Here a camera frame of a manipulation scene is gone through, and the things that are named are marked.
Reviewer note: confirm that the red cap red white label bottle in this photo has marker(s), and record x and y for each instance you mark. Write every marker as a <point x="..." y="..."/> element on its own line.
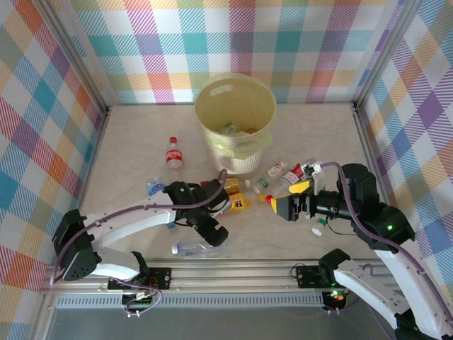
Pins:
<point x="295" y="173"/>

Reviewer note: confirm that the clear water bottle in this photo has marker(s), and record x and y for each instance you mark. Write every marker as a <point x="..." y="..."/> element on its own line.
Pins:
<point x="191" y="246"/>

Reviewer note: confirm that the yellow cap yellow label bottle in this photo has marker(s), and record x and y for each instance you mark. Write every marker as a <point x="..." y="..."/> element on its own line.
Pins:
<point x="231" y="203"/>

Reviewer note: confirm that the Pocari Sweat bottle blue label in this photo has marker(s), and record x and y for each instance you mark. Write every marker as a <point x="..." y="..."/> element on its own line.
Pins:
<point x="155" y="187"/>

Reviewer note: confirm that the gold label bottle white cap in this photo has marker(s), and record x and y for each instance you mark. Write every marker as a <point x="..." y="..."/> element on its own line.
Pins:
<point x="233" y="186"/>

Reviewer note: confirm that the Coca-Cola bottle red label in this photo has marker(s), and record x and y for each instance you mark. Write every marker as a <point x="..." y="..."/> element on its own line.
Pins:
<point x="174" y="156"/>

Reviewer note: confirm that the clear bottle orange label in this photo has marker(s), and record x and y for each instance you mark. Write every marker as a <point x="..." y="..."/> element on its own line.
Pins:
<point x="251" y="130"/>

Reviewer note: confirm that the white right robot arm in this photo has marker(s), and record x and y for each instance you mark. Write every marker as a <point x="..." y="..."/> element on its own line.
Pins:
<point x="361" y="287"/>

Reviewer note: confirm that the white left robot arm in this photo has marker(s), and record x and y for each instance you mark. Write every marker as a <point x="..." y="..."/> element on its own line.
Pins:
<point x="124" y="226"/>

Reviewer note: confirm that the yellow-green bin liner bag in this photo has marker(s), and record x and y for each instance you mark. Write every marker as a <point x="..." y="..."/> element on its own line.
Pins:
<point x="230" y="150"/>

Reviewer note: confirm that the cream plastic bin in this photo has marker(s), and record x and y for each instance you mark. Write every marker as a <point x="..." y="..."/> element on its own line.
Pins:
<point x="212" y="106"/>

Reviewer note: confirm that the small white bottle orange print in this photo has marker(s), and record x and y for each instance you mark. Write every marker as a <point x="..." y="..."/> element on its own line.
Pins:
<point x="277" y="169"/>

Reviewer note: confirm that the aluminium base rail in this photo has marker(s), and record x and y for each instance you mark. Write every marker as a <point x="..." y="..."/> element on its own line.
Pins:
<point x="230" y="276"/>

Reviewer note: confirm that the aluminium right side rail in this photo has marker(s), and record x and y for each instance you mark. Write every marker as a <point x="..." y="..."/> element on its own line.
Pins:
<point x="368" y="148"/>

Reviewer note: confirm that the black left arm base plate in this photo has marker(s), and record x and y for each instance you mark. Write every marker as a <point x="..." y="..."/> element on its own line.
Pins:
<point x="159" y="276"/>

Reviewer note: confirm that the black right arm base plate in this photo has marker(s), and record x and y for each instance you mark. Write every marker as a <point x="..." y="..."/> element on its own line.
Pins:
<point x="306" y="278"/>

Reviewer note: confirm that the aluminium right frame post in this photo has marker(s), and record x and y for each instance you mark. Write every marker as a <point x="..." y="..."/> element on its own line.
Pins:
<point x="384" y="53"/>

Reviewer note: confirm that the aluminium frame post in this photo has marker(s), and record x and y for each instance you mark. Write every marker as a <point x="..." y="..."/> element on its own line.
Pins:
<point x="78" y="53"/>
<point x="384" y="53"/>

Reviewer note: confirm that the aluminium left frame post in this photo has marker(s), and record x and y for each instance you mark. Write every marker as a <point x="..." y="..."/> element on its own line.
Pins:
<point x="78" y="53"/>

